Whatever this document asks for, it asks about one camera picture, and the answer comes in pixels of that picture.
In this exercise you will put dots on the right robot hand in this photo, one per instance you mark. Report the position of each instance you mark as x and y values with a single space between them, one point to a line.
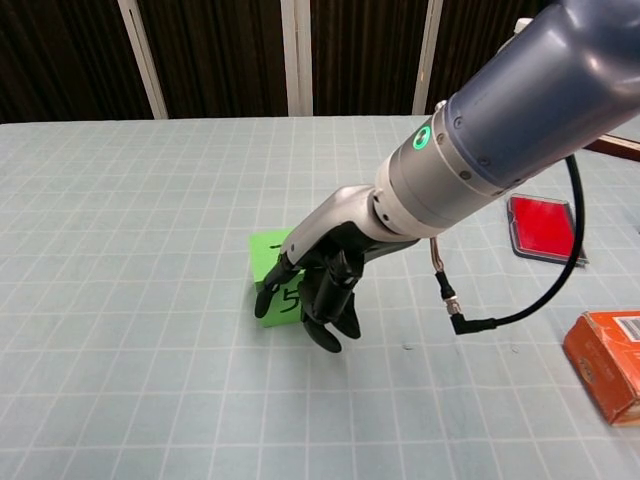
330 220

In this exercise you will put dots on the green cube with handwritten numbers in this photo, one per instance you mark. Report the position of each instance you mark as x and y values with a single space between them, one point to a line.
262 250

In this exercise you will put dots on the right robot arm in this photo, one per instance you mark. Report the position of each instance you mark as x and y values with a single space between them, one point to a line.
500 115

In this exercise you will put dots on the red ink pad case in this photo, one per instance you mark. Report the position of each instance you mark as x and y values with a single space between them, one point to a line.
540 225

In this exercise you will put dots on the light blue checked tablecloth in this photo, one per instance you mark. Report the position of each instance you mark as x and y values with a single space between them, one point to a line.
150 350

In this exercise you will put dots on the clear plastic water bottle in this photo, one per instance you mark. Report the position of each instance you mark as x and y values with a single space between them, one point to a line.
524 24

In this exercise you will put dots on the dark red slim long box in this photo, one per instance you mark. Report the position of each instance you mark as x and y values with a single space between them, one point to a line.
620 147

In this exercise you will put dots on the orange cardboard box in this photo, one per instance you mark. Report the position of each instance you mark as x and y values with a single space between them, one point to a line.
600 370

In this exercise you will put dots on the white partition frame post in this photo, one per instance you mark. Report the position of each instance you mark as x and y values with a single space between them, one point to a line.
143 60
427 60
296 60

